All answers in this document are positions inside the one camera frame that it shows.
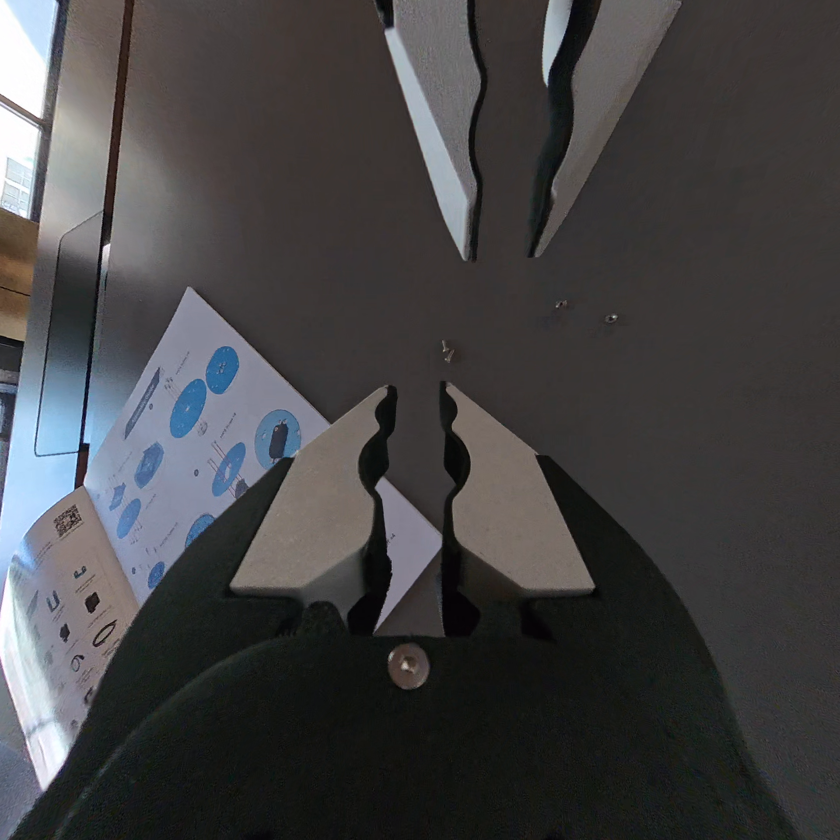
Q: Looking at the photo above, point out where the large window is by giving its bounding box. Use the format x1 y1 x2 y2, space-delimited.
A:
0 0 67 221

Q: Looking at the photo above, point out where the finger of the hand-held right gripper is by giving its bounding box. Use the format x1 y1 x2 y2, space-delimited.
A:
527 0 683 258
374 0 490 262

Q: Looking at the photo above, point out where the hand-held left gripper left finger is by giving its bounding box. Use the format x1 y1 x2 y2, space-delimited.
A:
228 385 399 614

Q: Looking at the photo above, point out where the dark desk with cable hatch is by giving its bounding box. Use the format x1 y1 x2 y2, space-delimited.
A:
26 0 134 490

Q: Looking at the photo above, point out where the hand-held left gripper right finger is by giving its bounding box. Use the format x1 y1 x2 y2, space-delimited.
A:
440 382 597 611

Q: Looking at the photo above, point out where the dark grey desk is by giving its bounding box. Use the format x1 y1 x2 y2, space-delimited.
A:
82 0 840 840

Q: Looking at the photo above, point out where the assembly guide booklet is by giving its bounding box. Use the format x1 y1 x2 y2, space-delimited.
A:
0 287 442 791

